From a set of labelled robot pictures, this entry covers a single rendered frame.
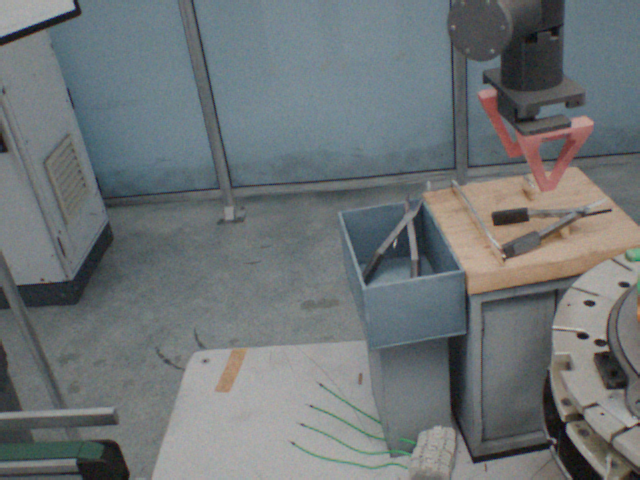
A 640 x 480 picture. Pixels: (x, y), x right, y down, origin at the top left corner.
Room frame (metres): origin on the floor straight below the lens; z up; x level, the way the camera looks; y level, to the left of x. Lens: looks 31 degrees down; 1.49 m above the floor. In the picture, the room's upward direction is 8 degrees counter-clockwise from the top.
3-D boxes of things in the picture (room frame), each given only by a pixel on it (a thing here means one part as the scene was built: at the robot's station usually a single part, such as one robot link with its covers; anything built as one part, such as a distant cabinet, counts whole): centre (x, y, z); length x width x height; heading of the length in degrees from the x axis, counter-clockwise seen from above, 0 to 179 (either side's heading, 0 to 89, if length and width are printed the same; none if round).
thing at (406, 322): (0.68, -0.09, 0.92); 0.17 x 0.11 x 0.28; 3
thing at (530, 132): (0.61, -0.23, 1.19); 0.07 x 0.07 x 0.09; 4
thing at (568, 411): (0.44, -0.19, 1.06); 0.09 x 0.04 x 0.01; 175
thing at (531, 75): (0.64, -0.22, 1.26); 0.10 x 0.07 x 0.07; 4
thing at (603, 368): (0.39, -0.20, 1.10); 0.03 x 0.01 x 0.01; 174
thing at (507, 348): (0.68, -0.24, 0.91); 0.19 x 0.19 x 0.26; 3
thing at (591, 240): (0.69, -0.24, 1.05); 0.20 x 0.19 x 0.02; 93
